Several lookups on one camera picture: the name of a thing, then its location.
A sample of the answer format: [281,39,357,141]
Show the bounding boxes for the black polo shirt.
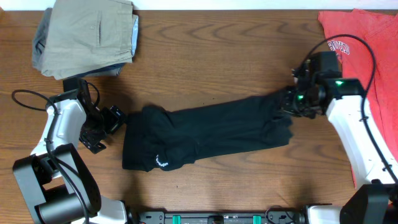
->
[122,91,293,172]

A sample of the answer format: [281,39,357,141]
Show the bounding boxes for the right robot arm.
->
[281,70,397,223]

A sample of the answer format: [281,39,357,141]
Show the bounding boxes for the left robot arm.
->
[12,88,132,223]

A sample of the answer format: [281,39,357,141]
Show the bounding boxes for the folded dark blue garment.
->
[64,63,125,79]

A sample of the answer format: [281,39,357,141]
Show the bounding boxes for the red printed t-shirt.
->
[317,8,398,189]

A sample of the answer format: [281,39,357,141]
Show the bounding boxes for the folded khaki trousers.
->
[41,0,136,80]

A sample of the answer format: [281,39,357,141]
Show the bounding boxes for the folded light blue garment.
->
[131,14,139,56]

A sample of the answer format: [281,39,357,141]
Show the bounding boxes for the folded grey garment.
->
[32,7,52,71]

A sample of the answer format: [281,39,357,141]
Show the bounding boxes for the left black cable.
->
[11,89,91,224]

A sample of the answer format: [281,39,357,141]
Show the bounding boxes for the black cable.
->
[303,34,398,184]
[11,89,91,224]

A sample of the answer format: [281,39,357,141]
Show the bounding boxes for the right black cable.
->
[303,34,398,184]

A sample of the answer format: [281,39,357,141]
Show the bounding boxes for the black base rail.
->
[137,208,307,224]

